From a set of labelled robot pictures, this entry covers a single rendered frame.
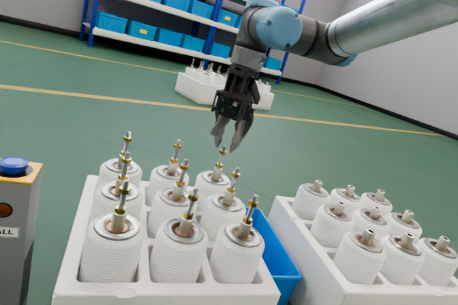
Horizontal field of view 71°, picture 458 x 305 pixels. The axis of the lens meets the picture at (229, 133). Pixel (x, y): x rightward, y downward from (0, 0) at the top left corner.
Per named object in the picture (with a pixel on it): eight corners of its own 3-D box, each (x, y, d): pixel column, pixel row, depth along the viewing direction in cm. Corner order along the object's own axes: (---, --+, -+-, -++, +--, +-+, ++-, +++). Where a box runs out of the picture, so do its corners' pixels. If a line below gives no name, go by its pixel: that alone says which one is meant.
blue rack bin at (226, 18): (202, 18, 558) (204, 6, 552) (219, 24, 581) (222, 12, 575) (217, 22, 520) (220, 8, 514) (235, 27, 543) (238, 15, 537)
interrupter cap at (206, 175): (232, 188, 82) (232, 185, 82) (203, 184, 80) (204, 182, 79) (225, 174, 89) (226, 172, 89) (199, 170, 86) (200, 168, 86)
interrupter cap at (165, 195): (176, 186, 75) (177, 184, 74) (200, 202, 71) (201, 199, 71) (151, 194, 68) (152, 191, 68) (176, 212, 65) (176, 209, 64)
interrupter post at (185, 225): (193, 234, 59) (197, 219, 58) (182, 237, 57) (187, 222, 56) (185, 227, 61) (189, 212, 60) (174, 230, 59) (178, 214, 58)
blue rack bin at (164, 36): (145, 37, 514) (148, 24, 508) (166, 42, 537) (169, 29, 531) (157, 42, 477) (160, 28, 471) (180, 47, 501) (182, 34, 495)
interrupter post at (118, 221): (112, 222, 56) (116, 206, 55) (126, 226, 56) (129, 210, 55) (107, 230, 54) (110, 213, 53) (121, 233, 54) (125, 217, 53)
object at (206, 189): (219, 248, 86) (236, 189, 81) (183, 246, 83) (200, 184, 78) (212, 227, 95) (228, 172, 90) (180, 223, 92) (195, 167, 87)
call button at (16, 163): (23, 180, 50) (24, 168, 50) (-7, 176, 49) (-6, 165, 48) (31, 168, 54) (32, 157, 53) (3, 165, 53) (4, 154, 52)
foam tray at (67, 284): (254, 363, 65) (281, 294, 60) (39, 380, 52) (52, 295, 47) (212, 239, 101) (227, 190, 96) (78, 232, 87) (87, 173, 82)
